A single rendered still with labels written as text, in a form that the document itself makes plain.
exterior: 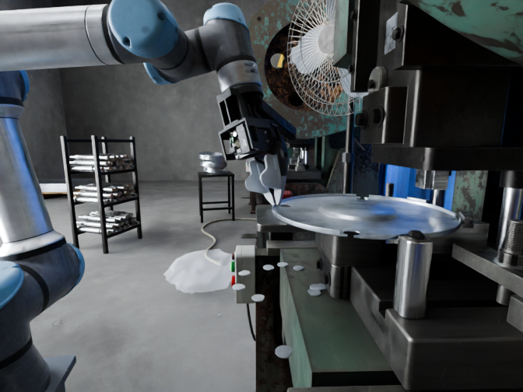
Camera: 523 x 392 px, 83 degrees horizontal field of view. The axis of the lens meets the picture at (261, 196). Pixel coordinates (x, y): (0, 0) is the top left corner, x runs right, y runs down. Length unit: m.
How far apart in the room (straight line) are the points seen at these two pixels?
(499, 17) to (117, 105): 7.67
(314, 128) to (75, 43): 1.49
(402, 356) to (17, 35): 0.61
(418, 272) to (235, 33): 0.46
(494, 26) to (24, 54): 0.52
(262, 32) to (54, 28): 1.48
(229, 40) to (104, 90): 7.39
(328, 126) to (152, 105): 6.01
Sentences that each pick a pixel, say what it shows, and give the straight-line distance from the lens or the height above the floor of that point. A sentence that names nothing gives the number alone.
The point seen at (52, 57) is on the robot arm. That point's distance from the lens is 0.54.
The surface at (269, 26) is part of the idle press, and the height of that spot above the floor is 1.54.
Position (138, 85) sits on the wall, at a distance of 7.65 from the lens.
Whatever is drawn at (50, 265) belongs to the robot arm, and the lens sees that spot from 0.74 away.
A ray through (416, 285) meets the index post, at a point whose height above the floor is 0.74.
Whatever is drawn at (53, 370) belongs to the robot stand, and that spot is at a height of 0.45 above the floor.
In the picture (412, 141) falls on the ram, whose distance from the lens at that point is 0.46.
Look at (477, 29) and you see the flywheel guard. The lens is 0.23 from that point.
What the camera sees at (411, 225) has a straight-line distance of 0.46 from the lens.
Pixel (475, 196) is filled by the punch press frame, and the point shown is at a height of 0.78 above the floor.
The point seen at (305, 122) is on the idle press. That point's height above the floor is 1.01.
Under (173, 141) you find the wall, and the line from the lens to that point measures 7.32.
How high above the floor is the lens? 0.90
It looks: 10 degrees down
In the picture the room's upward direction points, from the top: straight up
